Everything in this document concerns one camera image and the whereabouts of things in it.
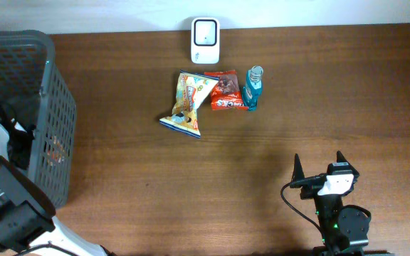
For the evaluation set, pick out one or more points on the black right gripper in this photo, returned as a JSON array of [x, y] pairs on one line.
[[298, 173]]

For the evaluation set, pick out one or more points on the grey plastic basket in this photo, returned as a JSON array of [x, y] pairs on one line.
[[33, 91]]

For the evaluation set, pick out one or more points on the blue mouthwash bottle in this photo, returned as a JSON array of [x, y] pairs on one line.
[[253, 87]]

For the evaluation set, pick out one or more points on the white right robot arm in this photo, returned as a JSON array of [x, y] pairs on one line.
[[343, 228]]

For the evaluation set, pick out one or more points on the white barcode scanner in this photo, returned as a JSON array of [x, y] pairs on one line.
[[205, 40]]

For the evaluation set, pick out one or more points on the orange small box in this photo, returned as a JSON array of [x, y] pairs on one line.
[[56, 151]]

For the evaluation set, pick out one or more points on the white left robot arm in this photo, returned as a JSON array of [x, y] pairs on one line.
[[28, 221]]

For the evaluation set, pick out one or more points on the red snack bag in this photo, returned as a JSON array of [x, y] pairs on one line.
[[226, 93]]

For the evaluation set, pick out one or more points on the yellow snack bag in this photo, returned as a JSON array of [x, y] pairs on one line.
[[192, 90]]

